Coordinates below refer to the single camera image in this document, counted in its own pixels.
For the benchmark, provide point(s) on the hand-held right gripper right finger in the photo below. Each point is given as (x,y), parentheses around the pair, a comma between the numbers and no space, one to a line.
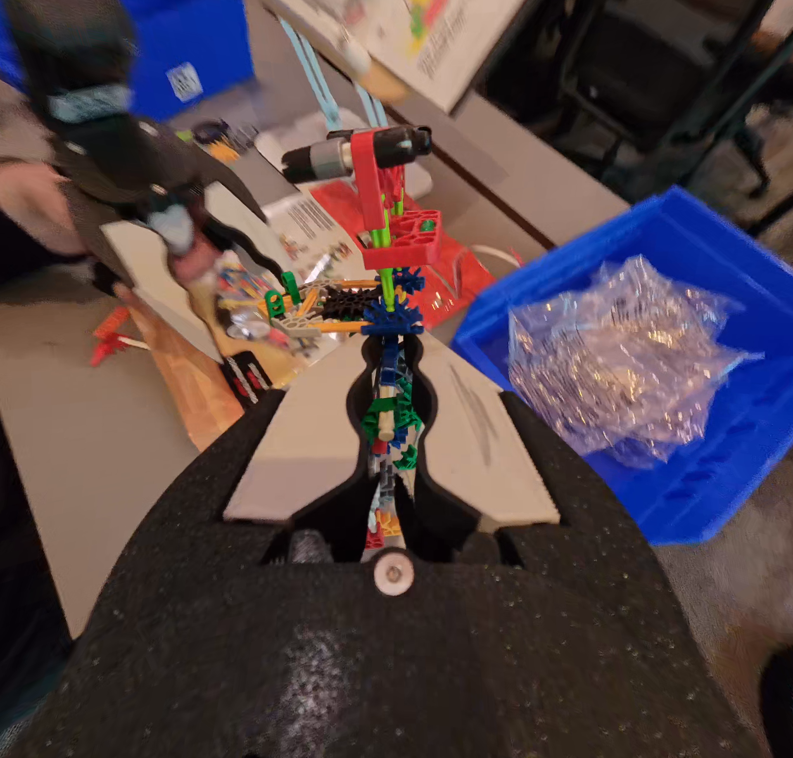
(489,454)

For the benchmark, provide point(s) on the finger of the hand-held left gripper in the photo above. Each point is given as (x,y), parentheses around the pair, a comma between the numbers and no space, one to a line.
(229,207)
(155,275)

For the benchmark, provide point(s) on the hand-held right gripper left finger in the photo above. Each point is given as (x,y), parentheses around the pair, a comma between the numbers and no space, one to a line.
(297,454)

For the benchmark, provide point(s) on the green clip connector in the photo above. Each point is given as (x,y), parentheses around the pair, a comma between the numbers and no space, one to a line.
(291,286)

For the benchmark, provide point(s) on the red yellow toy assembly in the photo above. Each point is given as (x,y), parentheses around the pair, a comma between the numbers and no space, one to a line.
(375,538)

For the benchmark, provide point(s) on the red toy model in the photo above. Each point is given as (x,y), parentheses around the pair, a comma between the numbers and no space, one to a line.
(372,176)

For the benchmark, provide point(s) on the small multicolour toy model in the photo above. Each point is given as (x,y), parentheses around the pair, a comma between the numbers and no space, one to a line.
(390,318)

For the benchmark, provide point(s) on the person's left forearm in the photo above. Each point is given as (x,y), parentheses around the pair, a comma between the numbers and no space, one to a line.
(25,269)

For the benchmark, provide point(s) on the person's left hand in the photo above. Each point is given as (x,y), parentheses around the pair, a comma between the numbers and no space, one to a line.
(37,207)

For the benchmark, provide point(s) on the yellow fan connector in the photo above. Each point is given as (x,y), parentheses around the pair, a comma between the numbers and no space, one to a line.
(223,152)

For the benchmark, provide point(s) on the orange clip connector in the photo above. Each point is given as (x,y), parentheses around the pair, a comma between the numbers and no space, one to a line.
(113,321)

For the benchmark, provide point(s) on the black toy tire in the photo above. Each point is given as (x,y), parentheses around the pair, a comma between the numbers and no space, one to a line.
(214,131)

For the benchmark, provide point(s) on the red connector on white rod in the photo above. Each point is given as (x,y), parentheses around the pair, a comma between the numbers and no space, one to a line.
(111,346)

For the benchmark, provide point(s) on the blue plastic bin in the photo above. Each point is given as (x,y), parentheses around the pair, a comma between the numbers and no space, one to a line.
(681,504)
(204,27)

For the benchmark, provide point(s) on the white document stand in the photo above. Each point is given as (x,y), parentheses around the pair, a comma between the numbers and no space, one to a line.
(322,89)

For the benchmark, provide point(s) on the crumpled clear plastic bag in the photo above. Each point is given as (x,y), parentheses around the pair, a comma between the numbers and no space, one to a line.
(619,361)

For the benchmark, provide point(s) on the white instruction sheet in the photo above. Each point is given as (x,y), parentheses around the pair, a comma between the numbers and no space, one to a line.
(433,39)

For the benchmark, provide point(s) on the black metal frame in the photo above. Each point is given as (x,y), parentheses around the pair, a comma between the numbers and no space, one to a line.
(619,58)

